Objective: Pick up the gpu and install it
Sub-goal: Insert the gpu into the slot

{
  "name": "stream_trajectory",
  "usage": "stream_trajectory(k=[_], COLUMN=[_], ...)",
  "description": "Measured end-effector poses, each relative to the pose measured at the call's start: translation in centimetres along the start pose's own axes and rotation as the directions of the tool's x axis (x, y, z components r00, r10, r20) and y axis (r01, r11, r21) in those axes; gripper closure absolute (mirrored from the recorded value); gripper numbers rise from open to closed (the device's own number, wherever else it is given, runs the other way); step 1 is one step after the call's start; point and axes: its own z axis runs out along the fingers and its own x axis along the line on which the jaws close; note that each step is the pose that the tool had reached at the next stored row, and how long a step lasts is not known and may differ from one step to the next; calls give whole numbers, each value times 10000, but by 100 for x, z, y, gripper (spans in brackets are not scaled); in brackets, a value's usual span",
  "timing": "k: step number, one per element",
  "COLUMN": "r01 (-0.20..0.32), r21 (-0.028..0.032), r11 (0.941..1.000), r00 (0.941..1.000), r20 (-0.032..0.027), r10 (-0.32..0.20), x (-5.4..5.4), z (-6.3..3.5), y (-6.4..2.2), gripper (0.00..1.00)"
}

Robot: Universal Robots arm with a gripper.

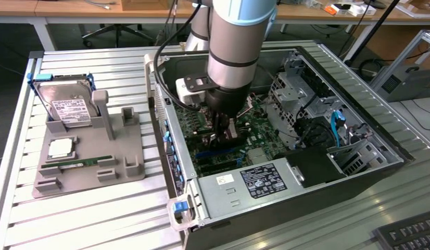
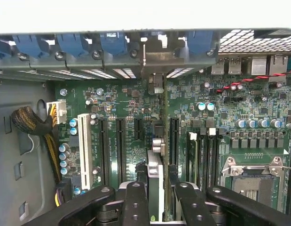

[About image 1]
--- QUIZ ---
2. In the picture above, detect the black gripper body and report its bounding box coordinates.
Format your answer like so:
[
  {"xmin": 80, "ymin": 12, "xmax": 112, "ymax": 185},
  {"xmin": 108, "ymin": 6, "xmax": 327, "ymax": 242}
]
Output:
[{"xmin": 203, "ymin": 86, "xmax": 252, "ymax": 117}]

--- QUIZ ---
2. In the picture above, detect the graphics card with metal bracket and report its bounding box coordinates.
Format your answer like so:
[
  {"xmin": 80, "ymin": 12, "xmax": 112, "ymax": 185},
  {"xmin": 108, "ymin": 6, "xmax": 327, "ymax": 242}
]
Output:
[{"xmin": 183, "ymin": 131, "xmax": 246, "ymax": 157}]

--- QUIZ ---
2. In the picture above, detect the green motherboard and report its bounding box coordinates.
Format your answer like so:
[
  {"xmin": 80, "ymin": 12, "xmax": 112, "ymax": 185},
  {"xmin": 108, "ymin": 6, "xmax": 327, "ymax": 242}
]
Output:
[{"xmin": 172, "ymin": 90, "xmax": 294, "ymax": 178}]

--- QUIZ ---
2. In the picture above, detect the silver chipset heatsink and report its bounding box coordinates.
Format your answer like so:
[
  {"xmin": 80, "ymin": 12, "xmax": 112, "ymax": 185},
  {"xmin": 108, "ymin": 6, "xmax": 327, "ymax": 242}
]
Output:
[{"xmin": 247, "ymin": 149, "xmax": 270, "ymax": 165}]

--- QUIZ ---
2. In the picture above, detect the black expansion slot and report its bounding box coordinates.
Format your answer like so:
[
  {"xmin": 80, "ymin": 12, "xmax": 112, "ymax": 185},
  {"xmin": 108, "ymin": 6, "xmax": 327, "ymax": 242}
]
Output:
[{"xmin": 199, "ymin": 160, "xmax": 239, "ymax": 176}]

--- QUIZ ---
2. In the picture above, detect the silver drive cage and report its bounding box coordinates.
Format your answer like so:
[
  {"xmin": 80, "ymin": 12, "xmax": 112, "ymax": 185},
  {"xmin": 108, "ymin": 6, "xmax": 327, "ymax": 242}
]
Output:
[{"xmin": 268, "ymin": 71, "xmax": 341, "ymax": 136}]

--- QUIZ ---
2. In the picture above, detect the gray power supply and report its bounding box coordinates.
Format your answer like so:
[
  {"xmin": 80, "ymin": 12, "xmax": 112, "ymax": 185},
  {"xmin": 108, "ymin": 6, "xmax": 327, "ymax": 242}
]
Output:
[{"xmin": 196, "ymin": 158, "xmax": 306, "ymax": 220}]

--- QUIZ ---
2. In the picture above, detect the black fan shroud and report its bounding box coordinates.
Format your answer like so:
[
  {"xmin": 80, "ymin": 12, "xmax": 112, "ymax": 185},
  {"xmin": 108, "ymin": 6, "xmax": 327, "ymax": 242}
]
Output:
[{"xmin": 272, "ymin": 145, "xmax": 349, "ymax": 189}]

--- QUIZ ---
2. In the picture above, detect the open black PC case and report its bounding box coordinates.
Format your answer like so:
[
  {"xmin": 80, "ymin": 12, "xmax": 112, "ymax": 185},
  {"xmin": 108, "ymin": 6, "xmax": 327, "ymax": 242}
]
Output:
[{"xmin": 144, "ymin": 46, "xmax": 415, "ymax": 250}]

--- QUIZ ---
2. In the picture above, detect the gray parts rack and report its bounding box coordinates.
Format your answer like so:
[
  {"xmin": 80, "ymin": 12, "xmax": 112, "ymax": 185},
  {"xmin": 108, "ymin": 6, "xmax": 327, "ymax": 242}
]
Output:
[{"xmin": 31, "ymin": 90, "xmax": 146, "ymax": 199}]

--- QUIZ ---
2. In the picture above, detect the black office chair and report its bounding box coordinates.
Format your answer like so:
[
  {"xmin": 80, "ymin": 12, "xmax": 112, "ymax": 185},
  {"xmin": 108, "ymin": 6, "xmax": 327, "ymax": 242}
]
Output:
[{"xmin": 81, "ymin": 23, "xmax": 156, "ymax": 48}]

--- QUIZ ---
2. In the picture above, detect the green RAM stick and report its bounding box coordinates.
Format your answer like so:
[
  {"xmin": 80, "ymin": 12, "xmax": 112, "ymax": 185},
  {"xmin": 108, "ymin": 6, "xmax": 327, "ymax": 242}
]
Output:
[{"xmin": 41, "ymin": 155, "xmax": 114, "ymax": 169}]

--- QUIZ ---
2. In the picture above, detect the hard disk with blue carrier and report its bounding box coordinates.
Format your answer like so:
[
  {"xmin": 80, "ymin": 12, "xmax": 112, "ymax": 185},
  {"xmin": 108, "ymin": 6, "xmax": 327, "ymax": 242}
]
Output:
[{"xmin": 27, "ymin": 73, "xmax": 100, "ymax": 128}]

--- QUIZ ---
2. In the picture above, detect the brown cardboard box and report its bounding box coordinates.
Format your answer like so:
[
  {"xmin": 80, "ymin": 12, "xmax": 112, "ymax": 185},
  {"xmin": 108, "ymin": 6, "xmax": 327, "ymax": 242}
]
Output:
[{"xmin": 120, "ymin": 0, "xmax": 174, "ymax": 11}]

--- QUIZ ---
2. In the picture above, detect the silver CPU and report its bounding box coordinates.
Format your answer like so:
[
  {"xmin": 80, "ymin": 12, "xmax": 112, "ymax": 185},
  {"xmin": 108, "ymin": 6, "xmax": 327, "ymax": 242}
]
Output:
[{"xmin": 47, "ymin": 139, "xmax": 76, "ymax": 158}]

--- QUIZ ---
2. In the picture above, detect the orange white box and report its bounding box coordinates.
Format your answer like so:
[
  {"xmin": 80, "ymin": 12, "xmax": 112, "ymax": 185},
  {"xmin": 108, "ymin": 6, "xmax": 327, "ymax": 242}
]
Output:
[{"xmin": 323, "ymin": 4, "xmax": 351, "ymax": 16}]

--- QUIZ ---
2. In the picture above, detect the black tripod pole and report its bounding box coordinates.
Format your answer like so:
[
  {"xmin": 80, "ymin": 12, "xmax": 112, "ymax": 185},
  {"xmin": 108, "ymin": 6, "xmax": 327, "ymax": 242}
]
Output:
[{"xmin": 345, "ymin": 0, "xmax": 402, "ymax": 66}]

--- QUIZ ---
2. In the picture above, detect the gray computer box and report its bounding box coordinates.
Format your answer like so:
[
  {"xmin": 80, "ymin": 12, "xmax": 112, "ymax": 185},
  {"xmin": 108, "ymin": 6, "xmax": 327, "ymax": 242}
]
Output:
[{"xmin": 369, "ymin": 65, "xmax": 430, "ymax": 103}]

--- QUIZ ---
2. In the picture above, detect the wooden desk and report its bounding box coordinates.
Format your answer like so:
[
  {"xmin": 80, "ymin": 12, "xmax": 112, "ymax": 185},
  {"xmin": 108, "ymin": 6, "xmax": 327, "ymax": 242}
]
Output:
[
  {"xmin": 275, "ymin": 0, "xmax": 430, "ymax": 62},
  {"xmin": 0, "ymin": 0, "xmax": 195, "ymax": 52}
]

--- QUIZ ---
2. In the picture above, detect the black keyboard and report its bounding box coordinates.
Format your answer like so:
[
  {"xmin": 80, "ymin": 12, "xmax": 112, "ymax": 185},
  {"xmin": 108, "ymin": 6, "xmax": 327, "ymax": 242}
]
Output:
[{"xmin": 371, "ymin": 209, "xmax": 430, "ymax": 250}]

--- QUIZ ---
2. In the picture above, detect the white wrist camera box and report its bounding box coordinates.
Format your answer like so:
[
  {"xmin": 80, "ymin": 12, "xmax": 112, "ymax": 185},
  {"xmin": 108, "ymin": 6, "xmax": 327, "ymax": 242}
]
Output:
[{"xmin": 175, "ymin": 74, "xmax": 215, "ymax": 107}]

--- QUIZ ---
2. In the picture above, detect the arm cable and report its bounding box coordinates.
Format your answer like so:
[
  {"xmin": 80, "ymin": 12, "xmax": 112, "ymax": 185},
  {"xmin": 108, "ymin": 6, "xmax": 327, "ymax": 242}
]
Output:
[{"xmin": 154, "ymin": 0, "xmax": 204, "ymax": 109}]

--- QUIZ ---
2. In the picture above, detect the blue wire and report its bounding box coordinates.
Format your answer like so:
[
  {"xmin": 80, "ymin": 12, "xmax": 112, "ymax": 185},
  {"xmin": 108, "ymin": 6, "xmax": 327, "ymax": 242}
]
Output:
[{"xmin": 331, "ymin": 109, "xmax": 346, "ymax": 148}]

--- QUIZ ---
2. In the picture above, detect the aluminium frame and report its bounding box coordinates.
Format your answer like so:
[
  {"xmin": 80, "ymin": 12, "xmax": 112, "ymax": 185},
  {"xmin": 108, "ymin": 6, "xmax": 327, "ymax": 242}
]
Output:
[{"xmin": 387, "ymin": 29, "xmax": 430, "ymax": 76}]

